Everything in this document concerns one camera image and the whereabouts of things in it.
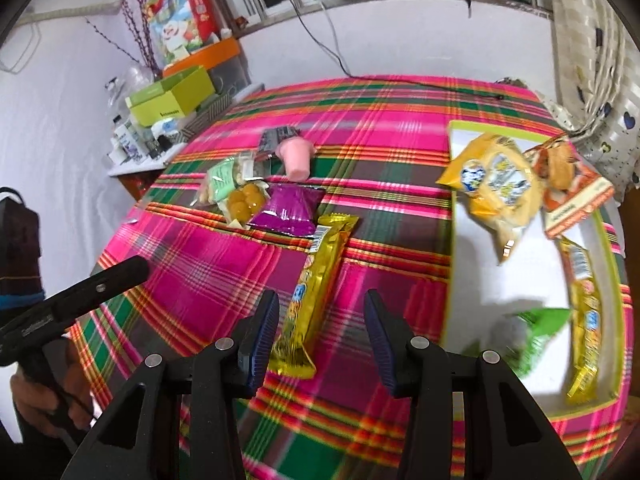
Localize gold wafer bar wrapper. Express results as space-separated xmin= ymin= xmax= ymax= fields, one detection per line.
xmin=268 ymin=212 xmax=359 ymax=379

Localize green snack bag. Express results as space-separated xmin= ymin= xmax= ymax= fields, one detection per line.
xmin=502 ymin=308 xmax=570 ymax=378

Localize large yellow snack bag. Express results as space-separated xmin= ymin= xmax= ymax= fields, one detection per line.
xmin=437 ymin=132 xmax=544 ymax=262

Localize orange white biscuit packet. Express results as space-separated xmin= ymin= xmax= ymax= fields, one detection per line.
xmin=524 ymin=136 xmax=614 ymax=240

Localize green clear snack packet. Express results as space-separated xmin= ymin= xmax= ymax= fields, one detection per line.
xmin=195 ymin=152 xmax=265 ymax=205

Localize person's left hand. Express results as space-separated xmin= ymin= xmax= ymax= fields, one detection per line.
xmin=10 ymin=338 xmax=93 ymax=438

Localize purple snack packet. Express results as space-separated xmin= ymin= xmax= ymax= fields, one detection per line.
xmin=248 ymin=183 xmax=326 ymax=237

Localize white toiletry bottle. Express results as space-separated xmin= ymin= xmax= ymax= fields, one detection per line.
xmin=112 ymin=115 xmax=148 ymax=162

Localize yellow egg yolk packet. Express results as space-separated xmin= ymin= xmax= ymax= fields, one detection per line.
xmin=218 ymin=180 xmax=270 ymax=229

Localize pink plaid tablecloth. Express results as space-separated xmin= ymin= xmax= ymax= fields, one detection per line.
xmin=69 ymin=74 xmax=636 ymax=480

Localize yellow-green shallow box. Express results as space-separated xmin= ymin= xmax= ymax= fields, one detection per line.
xmin=439 ymin=119 xmax=629 ymax=418

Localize white side shelf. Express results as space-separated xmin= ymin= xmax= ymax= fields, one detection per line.
xmin=106 ymin=81 xmax=266 ymax=179

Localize lime green storage box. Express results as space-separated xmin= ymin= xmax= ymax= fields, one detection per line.
xmin=126 ymin=66 xmax=215 ymax=127

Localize pink cup-shaped snack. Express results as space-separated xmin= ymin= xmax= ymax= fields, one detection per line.
xmin=276 ymin=136 xmax=316 ymax=182

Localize dark grey snack packet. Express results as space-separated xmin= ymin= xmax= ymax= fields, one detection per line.
xmin=256 ymin=126 xmax=300 ymax=160

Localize orange plastic bin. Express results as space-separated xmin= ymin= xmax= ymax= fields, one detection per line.
xmin=163 ymin=37 xmax=250 ymax=96

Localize purple dried flower branches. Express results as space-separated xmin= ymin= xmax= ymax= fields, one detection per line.
xmin=84 ymin=0 xmax=160 ymax=78

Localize red cartoon gift box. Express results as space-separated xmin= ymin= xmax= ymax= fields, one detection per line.
xmin=144 ymin=0 xmax=220 ymax=66

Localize heart pattern curtain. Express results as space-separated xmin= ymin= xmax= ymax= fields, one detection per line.
xmin=544 ymin=0 xmax=639 ymax=203

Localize black bag with handle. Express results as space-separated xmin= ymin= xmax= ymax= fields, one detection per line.
xmin=0 ymin=186 xmax=44 ymax=312

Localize black power cable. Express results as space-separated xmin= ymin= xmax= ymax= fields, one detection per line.
xmin=286 ymin=0 xmax=506 ymax=101

